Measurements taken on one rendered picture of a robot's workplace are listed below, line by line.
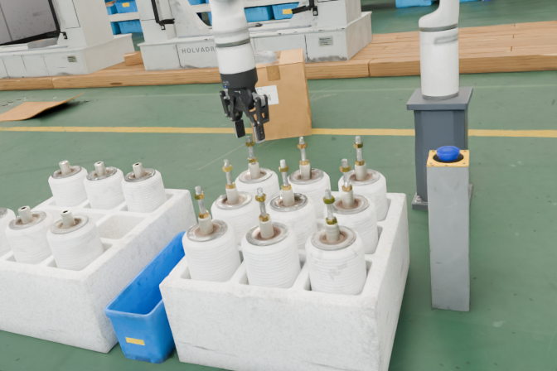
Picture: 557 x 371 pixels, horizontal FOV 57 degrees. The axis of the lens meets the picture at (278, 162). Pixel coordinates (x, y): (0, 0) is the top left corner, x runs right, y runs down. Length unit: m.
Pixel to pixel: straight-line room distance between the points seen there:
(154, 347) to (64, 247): 0.26
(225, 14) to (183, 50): 2.44
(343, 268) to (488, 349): 0.33
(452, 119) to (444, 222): 0.42
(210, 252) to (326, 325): 0.23
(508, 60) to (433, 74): 1.46
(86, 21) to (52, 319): 3.11
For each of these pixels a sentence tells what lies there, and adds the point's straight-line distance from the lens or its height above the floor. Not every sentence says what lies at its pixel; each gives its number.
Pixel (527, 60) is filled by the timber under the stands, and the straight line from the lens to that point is 2.78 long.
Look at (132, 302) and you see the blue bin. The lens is 1.14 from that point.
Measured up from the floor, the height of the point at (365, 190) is 0.24.
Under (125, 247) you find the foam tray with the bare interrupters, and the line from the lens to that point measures 1.15.
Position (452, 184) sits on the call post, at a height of 0.28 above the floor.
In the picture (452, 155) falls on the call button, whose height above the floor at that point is 0.33.
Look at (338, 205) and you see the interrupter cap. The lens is 0.96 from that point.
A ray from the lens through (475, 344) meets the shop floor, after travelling 1.05.
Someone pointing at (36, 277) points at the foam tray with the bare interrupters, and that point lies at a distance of 1.16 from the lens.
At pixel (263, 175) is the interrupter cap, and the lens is 1.14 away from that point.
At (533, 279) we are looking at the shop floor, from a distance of 1.22.
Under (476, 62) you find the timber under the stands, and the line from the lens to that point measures 2.79.
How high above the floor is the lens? 0.70
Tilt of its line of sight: 22 degrees down
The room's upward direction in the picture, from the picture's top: 9 degrees counter-clockwise
